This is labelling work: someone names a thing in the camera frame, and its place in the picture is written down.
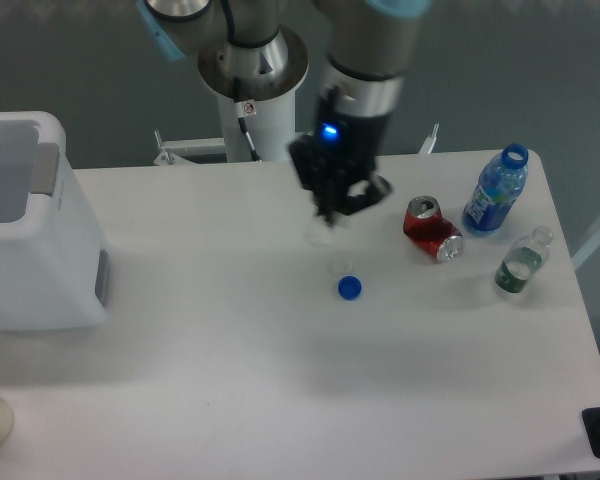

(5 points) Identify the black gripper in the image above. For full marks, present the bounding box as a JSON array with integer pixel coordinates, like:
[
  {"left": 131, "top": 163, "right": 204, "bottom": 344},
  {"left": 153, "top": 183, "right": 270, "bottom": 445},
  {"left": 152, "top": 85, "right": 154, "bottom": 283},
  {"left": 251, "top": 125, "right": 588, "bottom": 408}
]
[{"left": 288, "top": 86, "right": 393, "bottom": 228}]

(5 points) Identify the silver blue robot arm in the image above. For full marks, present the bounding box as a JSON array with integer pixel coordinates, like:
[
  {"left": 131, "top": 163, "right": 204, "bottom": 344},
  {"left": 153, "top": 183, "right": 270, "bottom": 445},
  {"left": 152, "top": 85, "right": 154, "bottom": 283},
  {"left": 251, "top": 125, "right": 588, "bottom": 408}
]
[{"left": 137, "top": 1, "right": 430, "bottom": 226}]

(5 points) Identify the white trash bin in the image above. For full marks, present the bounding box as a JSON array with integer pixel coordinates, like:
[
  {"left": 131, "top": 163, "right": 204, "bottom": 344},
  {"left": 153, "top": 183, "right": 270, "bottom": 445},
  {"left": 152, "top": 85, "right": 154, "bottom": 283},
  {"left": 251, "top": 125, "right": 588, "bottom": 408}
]
[{"left": 0, "top": 111, "right": 111, "bottom": 331}]

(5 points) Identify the white bottle cap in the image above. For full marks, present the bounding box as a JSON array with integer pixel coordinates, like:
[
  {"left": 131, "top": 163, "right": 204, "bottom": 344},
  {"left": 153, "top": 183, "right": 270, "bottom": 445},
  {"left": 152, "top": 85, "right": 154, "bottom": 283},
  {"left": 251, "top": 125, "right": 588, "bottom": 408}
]
[{"left": 329, "top": 256, "right": 354, "bottom": 275}]

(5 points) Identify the blue bottle cap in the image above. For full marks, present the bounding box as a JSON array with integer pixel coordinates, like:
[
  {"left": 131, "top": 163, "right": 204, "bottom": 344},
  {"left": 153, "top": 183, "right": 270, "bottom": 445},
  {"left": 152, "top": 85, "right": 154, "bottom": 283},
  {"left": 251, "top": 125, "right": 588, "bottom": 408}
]
[{"left": 336, "top": 275, "right": 363, "bottom": 301}]

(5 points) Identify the crushed red soda can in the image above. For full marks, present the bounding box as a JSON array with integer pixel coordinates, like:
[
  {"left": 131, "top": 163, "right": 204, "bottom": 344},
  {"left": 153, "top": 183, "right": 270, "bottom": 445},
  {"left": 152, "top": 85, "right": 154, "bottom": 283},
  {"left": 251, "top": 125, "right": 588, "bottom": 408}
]
[{"left": 403, "top": 195, "right": 464, "bottom": 263}]

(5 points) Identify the blue plastic drink bottle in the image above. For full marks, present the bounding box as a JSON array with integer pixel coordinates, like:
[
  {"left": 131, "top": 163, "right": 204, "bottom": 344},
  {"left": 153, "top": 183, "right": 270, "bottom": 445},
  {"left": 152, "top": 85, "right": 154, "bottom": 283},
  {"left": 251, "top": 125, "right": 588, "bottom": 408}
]
[{"left": 462, "top": 143, "right": 529, "bottom": 237}]

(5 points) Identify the clear green-label bottle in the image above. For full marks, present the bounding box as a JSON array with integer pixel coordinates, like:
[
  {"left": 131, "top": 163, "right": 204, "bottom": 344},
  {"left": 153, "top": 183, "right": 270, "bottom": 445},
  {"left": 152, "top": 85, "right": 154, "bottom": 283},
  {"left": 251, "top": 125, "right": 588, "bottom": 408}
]
[{"left": 494, "top": 225, "right": 553, "bottom": 294}]

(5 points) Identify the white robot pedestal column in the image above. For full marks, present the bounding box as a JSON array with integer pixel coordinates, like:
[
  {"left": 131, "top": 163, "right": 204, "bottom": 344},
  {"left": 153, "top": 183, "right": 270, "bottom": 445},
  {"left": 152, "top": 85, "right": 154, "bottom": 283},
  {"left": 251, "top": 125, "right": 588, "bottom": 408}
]
[{"left": 216, "top": 92, "right": 296, "bottom": 163}]

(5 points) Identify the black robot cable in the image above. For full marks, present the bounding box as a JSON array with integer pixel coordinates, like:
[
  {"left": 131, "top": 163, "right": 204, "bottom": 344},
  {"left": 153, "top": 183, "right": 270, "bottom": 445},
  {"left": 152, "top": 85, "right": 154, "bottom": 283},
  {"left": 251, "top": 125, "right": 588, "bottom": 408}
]
[{"left": 232, "top": 74, "right": 262, "bottom": 163}]

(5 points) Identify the white metal base frame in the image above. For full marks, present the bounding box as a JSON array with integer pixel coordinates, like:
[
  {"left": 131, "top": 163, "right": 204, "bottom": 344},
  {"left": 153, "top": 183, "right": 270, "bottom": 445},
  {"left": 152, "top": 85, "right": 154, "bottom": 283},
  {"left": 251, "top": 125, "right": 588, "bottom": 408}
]
[{"left": 152, "top": 122, "right": 441, "bottom": 166}]

